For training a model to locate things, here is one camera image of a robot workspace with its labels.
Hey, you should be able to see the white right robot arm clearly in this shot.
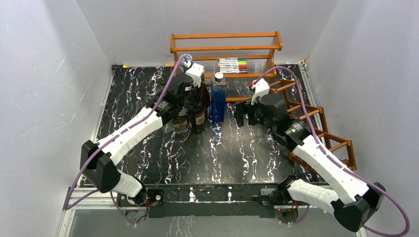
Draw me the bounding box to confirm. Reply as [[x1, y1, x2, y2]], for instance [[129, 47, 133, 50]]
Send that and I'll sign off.
[[234, 94, 383, 232]]

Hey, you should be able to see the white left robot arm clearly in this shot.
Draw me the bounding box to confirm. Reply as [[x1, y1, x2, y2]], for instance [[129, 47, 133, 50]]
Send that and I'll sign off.
[[81, 73, 205, 205]]

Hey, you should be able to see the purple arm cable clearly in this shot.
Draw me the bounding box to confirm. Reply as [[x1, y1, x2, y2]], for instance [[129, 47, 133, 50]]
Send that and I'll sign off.
[[250, 66, 411, 237], [63, 54, 191, 226]]

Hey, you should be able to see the dark bottle rack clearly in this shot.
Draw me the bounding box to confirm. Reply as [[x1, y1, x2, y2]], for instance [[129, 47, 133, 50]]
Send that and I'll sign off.
[[171, 109, 189, 134]]

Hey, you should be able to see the blue lidded jar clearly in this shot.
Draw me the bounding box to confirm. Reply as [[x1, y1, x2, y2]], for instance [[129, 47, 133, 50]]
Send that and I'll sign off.
[[180, 54, 193, 67]]

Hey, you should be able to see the wooden wine rack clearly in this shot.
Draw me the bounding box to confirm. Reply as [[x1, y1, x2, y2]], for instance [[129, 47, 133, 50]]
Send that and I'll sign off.
[[269, 79, 357, 171]]

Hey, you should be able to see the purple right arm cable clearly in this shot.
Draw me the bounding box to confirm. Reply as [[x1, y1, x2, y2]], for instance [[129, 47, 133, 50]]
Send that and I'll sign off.
[[250, 66, 411, 237]]

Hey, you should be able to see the orange wooden shelf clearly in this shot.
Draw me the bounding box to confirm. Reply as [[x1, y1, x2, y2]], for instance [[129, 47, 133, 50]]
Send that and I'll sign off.
[[169, 31, 283, 102]]

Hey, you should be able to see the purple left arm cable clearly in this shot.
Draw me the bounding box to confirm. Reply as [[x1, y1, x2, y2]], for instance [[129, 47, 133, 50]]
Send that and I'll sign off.
[[63, 54, 191, 226]]

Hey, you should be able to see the gold foil wine bottle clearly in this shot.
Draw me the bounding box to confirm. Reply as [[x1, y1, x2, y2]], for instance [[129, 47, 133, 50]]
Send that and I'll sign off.
[[201, 82, 210, 114]]

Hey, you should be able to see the silver capped wine bottle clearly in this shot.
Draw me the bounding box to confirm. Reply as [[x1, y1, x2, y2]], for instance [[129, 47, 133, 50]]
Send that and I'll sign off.
[[188, 105, 206, 134]]

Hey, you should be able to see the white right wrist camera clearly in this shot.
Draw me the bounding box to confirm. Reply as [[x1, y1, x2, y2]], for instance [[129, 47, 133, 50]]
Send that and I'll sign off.
[[249, 78, 270, 105]]

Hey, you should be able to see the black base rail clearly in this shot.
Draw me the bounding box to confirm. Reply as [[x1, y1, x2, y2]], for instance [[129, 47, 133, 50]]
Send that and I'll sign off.
[[117, 183, 298, 222]]

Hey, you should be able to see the marker pen set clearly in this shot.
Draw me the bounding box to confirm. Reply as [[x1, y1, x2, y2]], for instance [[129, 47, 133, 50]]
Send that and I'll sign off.
[[217, 57, 248, 74]]

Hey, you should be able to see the blue glass bottle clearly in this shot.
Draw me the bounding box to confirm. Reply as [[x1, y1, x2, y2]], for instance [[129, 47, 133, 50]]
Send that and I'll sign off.
[[210, 72, 227, 123]]

